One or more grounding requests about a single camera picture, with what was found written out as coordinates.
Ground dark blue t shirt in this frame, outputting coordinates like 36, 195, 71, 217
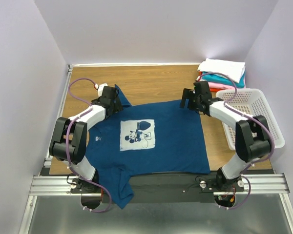
85, 93, 210, 208

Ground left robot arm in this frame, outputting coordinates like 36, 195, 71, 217
49, 83, 123, 193

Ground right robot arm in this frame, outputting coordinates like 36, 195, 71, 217
180, 81, 275, 191

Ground orange folded t shirt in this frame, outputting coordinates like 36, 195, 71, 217
197, 72, 225, 92

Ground pink folded t shirt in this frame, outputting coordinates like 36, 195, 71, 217
196, 75, 234, 90

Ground teal folded t shirt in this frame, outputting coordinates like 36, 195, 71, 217
202, 72, 246, 89

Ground white folded t shirt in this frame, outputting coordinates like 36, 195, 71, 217
198, 58, 246, 83

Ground white table edge strip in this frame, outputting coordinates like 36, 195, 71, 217
68, 62, 200, 68

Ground white plastic basket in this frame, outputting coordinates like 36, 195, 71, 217
216, 88, 285, 149

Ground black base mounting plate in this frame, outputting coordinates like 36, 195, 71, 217
66, 173, 244, 209

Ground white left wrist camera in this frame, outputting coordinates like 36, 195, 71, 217
94, 83, 108, 97

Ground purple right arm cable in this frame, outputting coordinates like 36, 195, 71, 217
196, 72, 275, 171

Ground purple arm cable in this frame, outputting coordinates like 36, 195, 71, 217
196, 72, 275, 171
65, 77, 100, 171

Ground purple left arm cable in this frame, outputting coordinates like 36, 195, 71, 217
65, 77, 100, 171

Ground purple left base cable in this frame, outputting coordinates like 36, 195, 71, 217
82, 180, 112, 214

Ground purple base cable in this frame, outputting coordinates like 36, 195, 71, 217
82, 180, 112, 214
217, 175, 252, 211

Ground aluminium frame rail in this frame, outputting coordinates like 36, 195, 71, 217
18, 65, 73, 234

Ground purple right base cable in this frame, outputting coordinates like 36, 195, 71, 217
217, 175, 252, 211

